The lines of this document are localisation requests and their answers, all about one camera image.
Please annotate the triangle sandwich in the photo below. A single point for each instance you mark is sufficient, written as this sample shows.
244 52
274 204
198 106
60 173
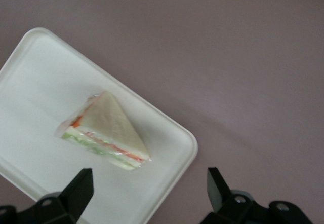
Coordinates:
114 122

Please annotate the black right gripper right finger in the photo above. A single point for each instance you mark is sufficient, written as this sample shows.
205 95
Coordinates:
220 198

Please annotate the brown table cover sheet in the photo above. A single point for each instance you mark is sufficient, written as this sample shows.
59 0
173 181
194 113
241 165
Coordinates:
227 56

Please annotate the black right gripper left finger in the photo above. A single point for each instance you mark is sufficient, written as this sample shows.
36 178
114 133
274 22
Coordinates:
76 198

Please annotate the cream rectangular tray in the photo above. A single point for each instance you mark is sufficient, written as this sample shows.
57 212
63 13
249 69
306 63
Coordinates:
38 94

